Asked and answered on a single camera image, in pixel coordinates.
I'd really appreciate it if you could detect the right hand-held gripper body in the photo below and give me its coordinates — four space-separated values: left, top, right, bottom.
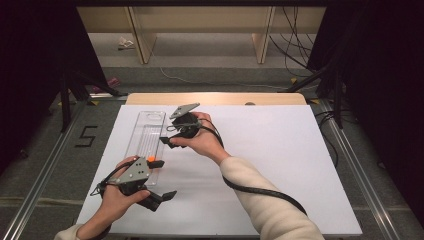
166 102 203 140

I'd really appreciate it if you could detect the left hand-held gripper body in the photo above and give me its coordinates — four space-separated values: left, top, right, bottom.
114 156 152 197

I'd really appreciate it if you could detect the clear plastic box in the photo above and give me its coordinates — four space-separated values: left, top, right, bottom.
123 110 167 187

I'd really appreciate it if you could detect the person's right hand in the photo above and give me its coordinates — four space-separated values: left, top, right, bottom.
169 111 232 167

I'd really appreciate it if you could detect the person's left hand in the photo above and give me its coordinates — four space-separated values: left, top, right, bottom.
76 155 152 240

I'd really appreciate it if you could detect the wooden table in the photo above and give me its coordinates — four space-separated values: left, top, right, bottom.
124 92 308 107

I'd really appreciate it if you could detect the pink packet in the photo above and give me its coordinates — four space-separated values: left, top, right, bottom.
91 76 121 95

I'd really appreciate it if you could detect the white board sheet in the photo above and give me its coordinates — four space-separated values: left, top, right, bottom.
75 104 364 239

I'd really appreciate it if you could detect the crumpled white paper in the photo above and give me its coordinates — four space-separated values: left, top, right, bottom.
116 36 136 51

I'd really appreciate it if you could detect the beige wooden desk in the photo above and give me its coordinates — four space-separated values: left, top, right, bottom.
76 5 327 65

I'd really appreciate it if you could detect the black metal stand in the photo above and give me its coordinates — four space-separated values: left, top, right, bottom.
279 61 345 130
59 70 129 133

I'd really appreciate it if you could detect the black curtain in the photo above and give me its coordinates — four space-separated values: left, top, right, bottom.
305 0 424 231
0 0 108 176

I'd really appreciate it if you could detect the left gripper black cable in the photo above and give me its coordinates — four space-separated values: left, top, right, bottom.
89 161 135 240

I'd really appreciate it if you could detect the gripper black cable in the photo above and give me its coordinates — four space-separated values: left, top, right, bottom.
199 117 309 216
89 161 135 240

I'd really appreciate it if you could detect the aluminium floor rail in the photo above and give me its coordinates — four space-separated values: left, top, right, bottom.
0 98 92 240
315 99 402 240

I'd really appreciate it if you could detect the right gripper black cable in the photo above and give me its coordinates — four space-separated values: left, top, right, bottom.
199 117 309 216

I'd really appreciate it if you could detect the bundle of black cables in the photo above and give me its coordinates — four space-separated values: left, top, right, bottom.
268 5 318 78

